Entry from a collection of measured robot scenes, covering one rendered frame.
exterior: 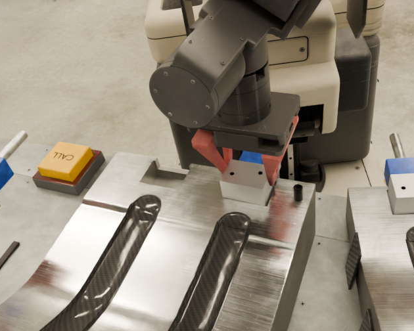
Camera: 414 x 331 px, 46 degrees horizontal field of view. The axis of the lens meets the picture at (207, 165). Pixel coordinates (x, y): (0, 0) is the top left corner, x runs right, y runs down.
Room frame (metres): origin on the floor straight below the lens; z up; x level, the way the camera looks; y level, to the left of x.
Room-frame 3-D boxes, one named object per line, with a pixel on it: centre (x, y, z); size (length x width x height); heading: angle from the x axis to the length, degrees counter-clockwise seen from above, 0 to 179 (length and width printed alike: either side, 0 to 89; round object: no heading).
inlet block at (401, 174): (0.39, -0.23, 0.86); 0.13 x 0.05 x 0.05; 167
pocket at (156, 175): (0.43, 0.05, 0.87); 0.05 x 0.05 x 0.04; 60
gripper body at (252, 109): (0.39, -0.05, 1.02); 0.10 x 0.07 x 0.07; 60
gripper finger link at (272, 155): (0.38, -0.06, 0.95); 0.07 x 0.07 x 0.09; 60
